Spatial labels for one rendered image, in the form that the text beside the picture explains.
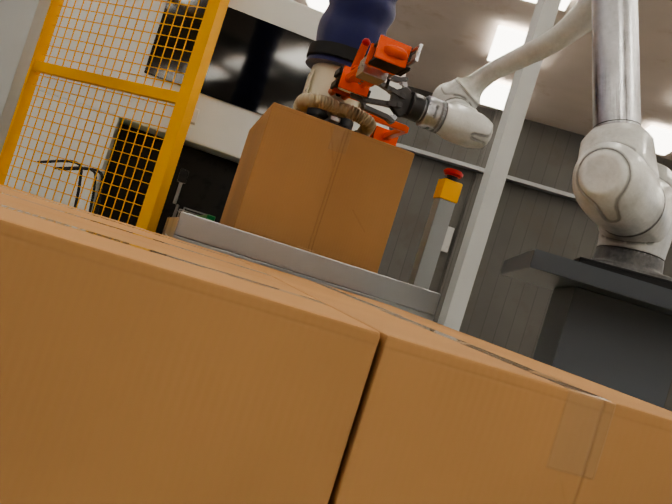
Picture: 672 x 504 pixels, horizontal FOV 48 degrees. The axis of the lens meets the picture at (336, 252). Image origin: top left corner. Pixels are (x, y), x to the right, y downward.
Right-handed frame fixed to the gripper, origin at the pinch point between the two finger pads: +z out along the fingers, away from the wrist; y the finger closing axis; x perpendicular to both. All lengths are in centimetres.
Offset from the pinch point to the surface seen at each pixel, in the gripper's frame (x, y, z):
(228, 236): -12, 49, 20
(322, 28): 22.0, -17.2, 9.6
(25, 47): 58, 13, 92
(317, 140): -4.2, 18.4, 4.9
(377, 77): -23.7, 2.6, -0.7
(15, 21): 56, 7, 96
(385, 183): -4.6, 22.9, -15.9
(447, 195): 44, 13, -52
